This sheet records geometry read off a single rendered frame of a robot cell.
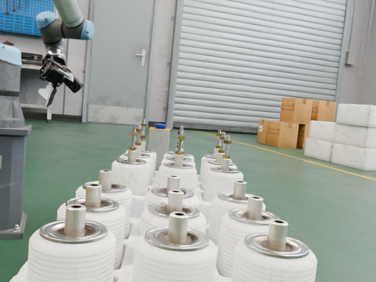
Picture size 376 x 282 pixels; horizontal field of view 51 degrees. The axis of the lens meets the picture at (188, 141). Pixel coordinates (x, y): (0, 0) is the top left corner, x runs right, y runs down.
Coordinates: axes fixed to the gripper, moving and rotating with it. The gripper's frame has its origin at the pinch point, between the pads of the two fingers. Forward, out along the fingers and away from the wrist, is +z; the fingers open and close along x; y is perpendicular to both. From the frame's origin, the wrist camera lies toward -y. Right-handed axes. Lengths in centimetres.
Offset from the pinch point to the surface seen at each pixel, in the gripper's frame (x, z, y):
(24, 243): -10, 58, 5
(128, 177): 26, 59, 0
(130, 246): 37, 89, 15
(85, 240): 46, 98, 31
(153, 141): 18.2, 25.4, -24.1
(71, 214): 45, 95, 32
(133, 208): 23, 66, -2
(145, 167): 29, 57, -3
